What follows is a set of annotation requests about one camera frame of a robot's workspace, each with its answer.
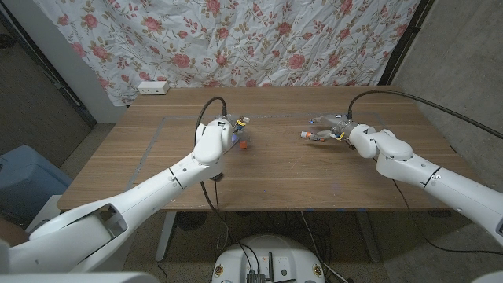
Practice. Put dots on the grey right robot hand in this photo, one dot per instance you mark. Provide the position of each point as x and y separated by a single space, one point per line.
338 126

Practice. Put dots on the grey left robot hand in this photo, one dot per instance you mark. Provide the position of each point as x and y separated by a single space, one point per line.
241 126

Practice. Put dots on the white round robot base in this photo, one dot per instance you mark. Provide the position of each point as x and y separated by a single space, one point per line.
268 251

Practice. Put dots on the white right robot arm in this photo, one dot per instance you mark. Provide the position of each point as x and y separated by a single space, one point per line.
432 177

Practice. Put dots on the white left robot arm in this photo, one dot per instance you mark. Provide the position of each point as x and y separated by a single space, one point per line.
137 196

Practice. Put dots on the black TV remote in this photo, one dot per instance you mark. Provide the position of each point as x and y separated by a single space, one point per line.
217 177

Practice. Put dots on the floral backdrop cloth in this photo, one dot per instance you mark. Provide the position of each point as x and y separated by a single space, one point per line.
236 39

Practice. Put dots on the white power strip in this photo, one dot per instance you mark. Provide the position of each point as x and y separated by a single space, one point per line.
153 87

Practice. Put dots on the black backdrop stand pole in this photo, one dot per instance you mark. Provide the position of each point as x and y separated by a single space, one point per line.
402 45

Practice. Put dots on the black round floor disc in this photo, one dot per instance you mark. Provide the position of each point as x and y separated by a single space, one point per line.
190 220

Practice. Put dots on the grey table leg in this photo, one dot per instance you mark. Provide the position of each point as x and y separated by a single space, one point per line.
369 239

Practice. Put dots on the white table leg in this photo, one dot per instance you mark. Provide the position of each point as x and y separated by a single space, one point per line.
165 239

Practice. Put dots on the blue plastic bin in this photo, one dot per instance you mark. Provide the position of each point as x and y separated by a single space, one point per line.
27 177

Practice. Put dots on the person's leg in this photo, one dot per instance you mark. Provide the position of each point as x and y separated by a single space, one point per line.
12 234

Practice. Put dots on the black door frame strip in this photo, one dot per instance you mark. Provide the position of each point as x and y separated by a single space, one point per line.
84 114

